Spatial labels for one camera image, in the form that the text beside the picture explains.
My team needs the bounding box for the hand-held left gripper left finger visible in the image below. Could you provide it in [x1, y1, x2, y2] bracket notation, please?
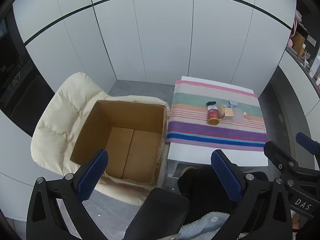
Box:
[26, 149, 109, 240]

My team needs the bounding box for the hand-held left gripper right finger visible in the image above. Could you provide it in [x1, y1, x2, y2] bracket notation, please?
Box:
[211, 149, 294, 240]

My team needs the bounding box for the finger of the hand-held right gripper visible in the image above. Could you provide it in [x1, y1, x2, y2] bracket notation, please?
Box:
[296, 132, 320, 157]
[264, 141, 304, 180]

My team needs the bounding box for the brown cardboard box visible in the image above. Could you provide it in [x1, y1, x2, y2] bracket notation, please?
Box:
[70, 100, 167, 186]

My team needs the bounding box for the red jar with gold lid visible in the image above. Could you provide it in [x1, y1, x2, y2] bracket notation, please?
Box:
[207, 109, 220, 126]

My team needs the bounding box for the striped colourful cloth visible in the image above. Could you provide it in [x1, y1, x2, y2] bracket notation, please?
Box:
[166, 80, 268, 152]

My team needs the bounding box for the light blue fleece garment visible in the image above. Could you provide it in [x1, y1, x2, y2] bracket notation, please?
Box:
[179, 211, 232, 240]

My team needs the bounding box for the person's left leg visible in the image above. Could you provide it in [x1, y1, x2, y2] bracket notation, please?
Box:
[124, 187, 190, 240]

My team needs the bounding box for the tall white bottle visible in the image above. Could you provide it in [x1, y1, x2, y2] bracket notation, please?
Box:
[309, 54, 320, 78]

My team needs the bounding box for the cream padded chair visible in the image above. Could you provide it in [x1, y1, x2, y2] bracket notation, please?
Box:
[30, 72, 171, 207]

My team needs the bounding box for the brown shelf box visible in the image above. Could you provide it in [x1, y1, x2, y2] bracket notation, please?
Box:
[291, 32, 307, 53]

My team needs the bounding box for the dark glass panel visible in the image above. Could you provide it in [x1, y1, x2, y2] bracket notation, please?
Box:
[0, 5, 56, 137]

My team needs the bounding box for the pink plush item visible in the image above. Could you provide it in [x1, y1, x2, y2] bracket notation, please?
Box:
[291, 9, 303, 37]

